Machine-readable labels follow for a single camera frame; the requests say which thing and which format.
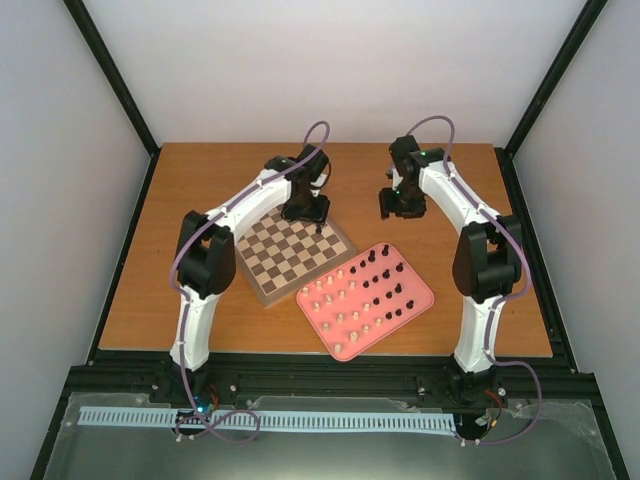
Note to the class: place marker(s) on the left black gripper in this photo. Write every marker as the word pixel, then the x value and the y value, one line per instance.
pixel 318 216

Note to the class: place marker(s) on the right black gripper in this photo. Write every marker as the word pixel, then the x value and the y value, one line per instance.
pixel 387 206

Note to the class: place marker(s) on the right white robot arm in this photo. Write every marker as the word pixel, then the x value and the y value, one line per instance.
pixel 487 261

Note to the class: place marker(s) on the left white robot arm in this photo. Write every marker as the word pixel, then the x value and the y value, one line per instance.
pixel 205 261

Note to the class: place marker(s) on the wooden chess board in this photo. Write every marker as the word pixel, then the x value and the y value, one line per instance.
pixel 277 256

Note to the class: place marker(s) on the pink plastic tray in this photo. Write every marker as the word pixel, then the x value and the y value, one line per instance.
pixel 364 300

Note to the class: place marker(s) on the black aluminium frame rail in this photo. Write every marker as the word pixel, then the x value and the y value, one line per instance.
pixel 236 378

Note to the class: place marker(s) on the right black corner post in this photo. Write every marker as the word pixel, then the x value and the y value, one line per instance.
pixel 572 43

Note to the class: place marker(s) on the black corner post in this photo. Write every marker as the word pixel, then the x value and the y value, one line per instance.
pixel 96 44
pixel 572 43

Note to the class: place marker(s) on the left black corner post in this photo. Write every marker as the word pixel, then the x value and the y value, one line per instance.
pixel 96 44

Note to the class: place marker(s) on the light blue cable duct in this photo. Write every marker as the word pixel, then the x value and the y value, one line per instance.
pixel 272 421

